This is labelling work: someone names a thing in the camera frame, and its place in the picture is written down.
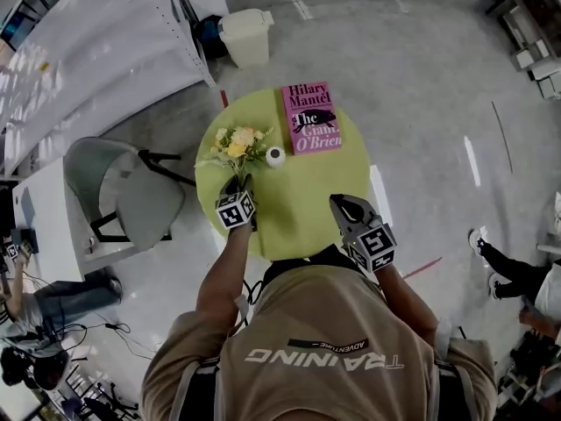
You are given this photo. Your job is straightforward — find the grey chair black legs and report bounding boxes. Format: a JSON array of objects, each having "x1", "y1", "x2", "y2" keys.
[{"x1": 63, "y1": 136, "x2": 197, "y2": 253}]

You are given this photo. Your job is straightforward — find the pink book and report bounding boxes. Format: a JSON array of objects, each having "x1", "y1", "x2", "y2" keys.
[{"x1": 280, "y1": 81, "x2": 344, "y2": 156}]

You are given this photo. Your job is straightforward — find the small white vase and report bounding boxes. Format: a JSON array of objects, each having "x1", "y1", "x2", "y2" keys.
[{"x1": 265, "y1": 146, "x2": 288, "y2": 169}]

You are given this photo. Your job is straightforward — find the low media cabinet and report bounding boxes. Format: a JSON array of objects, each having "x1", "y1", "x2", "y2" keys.
[{"x1": 486, "y1": 0, "x2": 561, "y2": 100}]

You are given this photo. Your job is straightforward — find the cream lidded bin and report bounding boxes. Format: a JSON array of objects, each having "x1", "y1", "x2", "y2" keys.
[{"x1": 217, "y1": 8, "x2": 275, "y2": 70}]

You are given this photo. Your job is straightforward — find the round green-clothed table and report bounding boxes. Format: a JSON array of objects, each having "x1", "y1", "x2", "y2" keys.
[{"x1": 194, "y1": 86, "x2": 373, "y2": 262}]

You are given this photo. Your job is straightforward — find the person's left forearm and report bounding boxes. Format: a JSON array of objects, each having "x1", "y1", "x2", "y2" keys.
[{"x1": 195, "y1": 225, "x2": 253, "y2": 324}]

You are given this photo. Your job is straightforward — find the floor cables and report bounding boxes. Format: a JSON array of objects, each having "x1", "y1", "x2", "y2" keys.
[{"x1": 65, "y1": 320, "x2": 154, "y2": 363}]

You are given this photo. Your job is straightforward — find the white metal shelving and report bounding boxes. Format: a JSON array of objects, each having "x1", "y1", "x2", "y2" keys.
[{"x1": 0, "y1": 0, "x2": 231, "y2": 177}]

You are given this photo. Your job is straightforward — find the black box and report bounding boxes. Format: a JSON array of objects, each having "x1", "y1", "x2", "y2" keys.
[{"x1": 11, "y1": 228, "x2": 39, "y2": 253}]

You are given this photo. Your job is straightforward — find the person's beige shirt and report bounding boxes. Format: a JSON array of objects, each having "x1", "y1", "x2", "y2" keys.
[{"x1": 139, "y1": 263, "x2": 499, "y2": 421}]

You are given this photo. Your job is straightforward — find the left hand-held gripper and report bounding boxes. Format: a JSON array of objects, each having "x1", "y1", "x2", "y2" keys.
[{"x1": 214, "y1": 173, "x2": 259, "y2": 232}]

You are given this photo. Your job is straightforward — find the white desk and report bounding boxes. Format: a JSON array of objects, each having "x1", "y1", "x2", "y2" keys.
[{"x1": 11, "y1": 155, "x2": 132, "y2": 282}]

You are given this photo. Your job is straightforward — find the person's right forearm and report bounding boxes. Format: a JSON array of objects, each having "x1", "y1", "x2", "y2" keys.
[{"x1": 376, "y1": 263, "x2": 439, "y2": 337}]

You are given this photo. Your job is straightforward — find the grey notebook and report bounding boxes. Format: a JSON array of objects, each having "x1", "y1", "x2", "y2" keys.
[{"x1": 19, "y1": 186, "x2": 36, "y2": 230}]

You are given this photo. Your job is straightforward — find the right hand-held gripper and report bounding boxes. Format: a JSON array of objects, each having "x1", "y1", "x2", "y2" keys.
[{"x1": 328, "y1": 193, "x2": 399, "y2": 275}]

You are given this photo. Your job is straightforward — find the black office chair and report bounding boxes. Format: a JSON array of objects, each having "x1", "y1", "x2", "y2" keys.
[{"x1": 60, "y1": 379, "x2": 137, "y2": 421}]

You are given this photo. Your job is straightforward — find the yellow white flowers bunch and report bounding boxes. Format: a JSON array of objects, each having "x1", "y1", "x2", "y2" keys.
[{"x1": 194, "y1": 125, "x2": 275, "y2": 188}]

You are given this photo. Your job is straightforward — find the black bag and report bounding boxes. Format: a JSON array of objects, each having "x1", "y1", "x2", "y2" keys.
[{"x1": 195, "y1": 14, "x2": 230, "y2": 60}]

